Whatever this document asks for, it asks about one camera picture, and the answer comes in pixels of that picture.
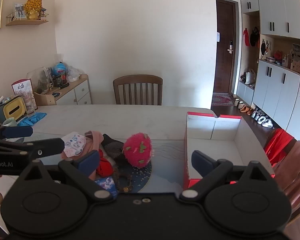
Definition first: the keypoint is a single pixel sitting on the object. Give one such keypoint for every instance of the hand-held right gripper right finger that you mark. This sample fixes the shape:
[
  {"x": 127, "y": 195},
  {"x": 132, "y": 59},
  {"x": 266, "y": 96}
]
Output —
[{"x": 201, "y": 163}]

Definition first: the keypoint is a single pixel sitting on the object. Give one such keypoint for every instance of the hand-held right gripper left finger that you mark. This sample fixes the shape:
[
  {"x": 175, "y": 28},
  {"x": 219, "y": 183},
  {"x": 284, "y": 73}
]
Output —
[{"x": 90, "y": 160}]

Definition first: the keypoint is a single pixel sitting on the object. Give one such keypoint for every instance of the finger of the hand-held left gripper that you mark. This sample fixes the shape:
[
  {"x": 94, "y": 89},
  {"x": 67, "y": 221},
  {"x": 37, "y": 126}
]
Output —
[
  {"x": 17, "y": 131},
  {"x": 51, "y": 147}
]

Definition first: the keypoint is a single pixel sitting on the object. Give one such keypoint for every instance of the red scarf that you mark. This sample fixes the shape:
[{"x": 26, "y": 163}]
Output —
[{"x": 105, "y": 165}]

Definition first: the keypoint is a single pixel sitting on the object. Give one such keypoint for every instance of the printed white face mask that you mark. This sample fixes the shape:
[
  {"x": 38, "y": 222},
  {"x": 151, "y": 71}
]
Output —
[{"x": 73, "y": 143}]

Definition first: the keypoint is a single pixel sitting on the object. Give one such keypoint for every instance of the red and white cardboard box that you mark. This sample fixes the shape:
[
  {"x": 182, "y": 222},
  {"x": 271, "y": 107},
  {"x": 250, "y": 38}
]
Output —
[{"x": 227, "y": 150}]

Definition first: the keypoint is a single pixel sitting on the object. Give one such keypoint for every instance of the pink dragon fruit plush toy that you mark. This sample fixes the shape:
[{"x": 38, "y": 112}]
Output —
[{"x": 137, "y": 150}]

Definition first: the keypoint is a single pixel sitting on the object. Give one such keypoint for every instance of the pale green mug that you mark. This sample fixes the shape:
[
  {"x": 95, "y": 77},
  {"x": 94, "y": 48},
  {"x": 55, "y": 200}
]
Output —
[{"x": 9, "y": 122}]

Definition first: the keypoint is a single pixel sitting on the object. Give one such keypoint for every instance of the blue gloves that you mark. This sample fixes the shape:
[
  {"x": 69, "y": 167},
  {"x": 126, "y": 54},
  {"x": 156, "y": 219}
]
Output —
[{"x": 32, "y": 118}]

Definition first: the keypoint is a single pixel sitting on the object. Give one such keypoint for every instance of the yellow tissue box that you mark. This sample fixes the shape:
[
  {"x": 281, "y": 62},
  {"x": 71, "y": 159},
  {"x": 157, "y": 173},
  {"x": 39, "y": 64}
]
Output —
[{"x": 13, "y": 110}]

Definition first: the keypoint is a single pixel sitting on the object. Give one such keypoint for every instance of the black cloth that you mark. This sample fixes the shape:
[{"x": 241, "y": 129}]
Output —
[{"x": 113, "y": 145}]

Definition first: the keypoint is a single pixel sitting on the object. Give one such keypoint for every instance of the blue printed packet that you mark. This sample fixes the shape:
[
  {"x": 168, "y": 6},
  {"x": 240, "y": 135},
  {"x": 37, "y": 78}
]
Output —
[{"x": 107, "y": 183}]

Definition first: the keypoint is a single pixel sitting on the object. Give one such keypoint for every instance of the red and white paper carton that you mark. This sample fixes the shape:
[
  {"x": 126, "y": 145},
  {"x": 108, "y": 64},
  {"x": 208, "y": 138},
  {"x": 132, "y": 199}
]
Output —
[{"x": 21, "y": 87}]

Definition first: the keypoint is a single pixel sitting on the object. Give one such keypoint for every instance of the clear plastic container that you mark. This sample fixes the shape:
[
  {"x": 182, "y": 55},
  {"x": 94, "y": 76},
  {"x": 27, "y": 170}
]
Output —
[{"x": 38, "y": 78}]

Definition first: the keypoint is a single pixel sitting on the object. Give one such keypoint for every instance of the white and wood sideboard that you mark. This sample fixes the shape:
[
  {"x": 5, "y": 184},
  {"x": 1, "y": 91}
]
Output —
[{"x": 77, "y": 92}]

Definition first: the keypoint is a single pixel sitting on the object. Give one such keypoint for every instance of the patterned red rug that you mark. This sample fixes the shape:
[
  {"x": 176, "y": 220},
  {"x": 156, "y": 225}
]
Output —
[{"x": 221, "y": 99}]

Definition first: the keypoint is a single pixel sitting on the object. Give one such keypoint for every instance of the row of shoes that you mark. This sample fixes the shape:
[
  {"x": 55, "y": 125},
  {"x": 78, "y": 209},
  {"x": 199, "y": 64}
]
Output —
[{"x": 262, "y": 121}]

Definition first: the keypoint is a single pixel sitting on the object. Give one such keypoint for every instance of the clear plastic bags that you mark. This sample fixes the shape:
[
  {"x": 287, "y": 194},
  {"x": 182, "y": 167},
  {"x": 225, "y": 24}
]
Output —
[{"x": 73, "y": 74}]

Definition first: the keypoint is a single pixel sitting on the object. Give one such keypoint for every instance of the red cloth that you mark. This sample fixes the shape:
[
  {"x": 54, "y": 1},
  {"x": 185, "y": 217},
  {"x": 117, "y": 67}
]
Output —
[{"x": 277, "y": 145}]

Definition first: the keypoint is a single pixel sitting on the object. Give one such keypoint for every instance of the pink fringed scarf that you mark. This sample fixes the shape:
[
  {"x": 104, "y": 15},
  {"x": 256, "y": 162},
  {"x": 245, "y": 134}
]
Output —
[{"x": 295, "y": 170}]

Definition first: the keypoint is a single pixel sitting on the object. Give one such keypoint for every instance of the white tote bag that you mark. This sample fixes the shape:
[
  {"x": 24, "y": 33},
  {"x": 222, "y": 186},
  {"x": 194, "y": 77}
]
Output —
[{"x": 250, "y": 78}]

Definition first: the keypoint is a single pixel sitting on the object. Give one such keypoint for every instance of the dark brown door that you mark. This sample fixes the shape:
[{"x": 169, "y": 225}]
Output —
[{"x": 223, "y": 62}]

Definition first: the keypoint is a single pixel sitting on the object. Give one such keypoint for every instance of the gold door lock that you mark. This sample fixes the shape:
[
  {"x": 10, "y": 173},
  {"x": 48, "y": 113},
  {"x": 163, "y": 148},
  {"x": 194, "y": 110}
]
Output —
[{"x": 230, "y": 46}]

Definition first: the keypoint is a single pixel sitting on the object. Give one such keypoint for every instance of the golden flower ornament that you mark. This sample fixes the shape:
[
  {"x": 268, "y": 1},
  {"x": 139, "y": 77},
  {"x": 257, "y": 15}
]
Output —
[{"x": 33, "y": 6}]

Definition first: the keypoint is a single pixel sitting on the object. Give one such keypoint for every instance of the red hanging ornament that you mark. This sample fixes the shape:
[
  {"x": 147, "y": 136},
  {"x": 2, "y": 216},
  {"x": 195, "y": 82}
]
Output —
[{"x": 246, "y": 37}]

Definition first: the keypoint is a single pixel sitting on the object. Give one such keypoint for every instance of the black hanging bag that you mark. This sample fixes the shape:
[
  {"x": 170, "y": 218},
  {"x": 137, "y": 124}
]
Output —
[{"x": 254, "y": 37}]

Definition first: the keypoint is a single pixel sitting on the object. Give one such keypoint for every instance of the white wall cabinet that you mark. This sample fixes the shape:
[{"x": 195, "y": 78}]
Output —
[{"x": 272, "y": 87}]

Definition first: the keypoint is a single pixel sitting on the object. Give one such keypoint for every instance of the wooden wall shelf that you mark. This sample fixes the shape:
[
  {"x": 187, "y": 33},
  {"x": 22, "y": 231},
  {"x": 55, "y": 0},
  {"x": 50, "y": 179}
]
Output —
[{"x": 27, "y": 22}]

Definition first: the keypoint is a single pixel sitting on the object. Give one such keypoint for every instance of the small photo frame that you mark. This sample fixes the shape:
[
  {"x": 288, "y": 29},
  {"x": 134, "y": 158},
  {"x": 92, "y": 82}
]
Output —
[{"x": 20, "y": 11}]

